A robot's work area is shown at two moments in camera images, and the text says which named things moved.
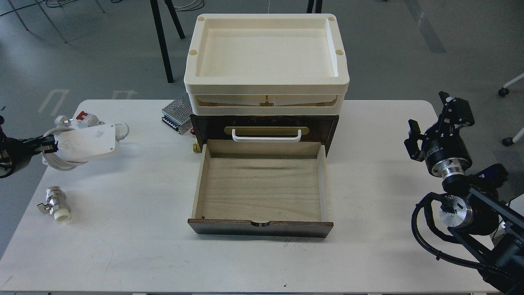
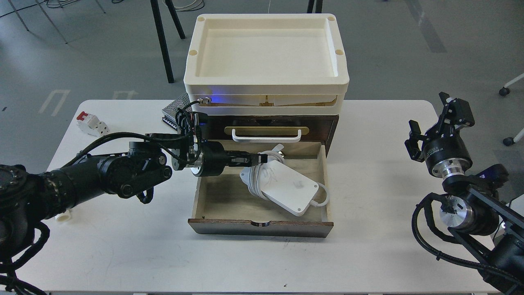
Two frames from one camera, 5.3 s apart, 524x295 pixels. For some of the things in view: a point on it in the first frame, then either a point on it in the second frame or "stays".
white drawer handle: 266,139 stays
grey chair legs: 46,14 stays
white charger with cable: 77,145 → 281,183
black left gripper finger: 47,144 → 207,158
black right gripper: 447,153 stays
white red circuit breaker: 84,119 stays
